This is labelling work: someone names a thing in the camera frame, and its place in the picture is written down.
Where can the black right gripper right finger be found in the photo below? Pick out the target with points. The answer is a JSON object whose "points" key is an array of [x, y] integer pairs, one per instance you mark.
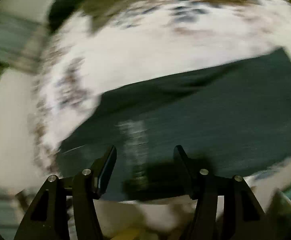
{"points": [[197, 182]]}

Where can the dark blue denim pant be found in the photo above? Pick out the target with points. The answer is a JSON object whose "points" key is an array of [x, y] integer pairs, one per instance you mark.
{"points": [[234, 119]]}

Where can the white floral bed sheet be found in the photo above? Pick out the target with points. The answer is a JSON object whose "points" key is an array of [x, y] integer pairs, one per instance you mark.
{"points": [[108, 44]]}

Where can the dark green clothing pile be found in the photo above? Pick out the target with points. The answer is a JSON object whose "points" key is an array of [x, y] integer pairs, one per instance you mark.
{"points": [[65, 0]]}

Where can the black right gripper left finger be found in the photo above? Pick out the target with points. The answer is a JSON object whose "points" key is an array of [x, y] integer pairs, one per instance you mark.
{"points": [[89, 185]]}

